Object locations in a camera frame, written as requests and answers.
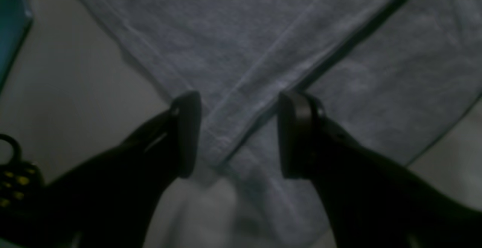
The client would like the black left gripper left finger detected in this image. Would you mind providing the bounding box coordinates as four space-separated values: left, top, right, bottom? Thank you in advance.
1 91 202 248

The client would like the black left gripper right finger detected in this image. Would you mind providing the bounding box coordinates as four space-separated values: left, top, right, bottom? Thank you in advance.
278 91 482 248

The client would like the grey T-shirt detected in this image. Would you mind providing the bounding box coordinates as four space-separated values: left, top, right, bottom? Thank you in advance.
83 0 481 248

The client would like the blue-grey pad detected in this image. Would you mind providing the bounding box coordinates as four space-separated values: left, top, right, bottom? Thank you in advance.
0 0 33 87

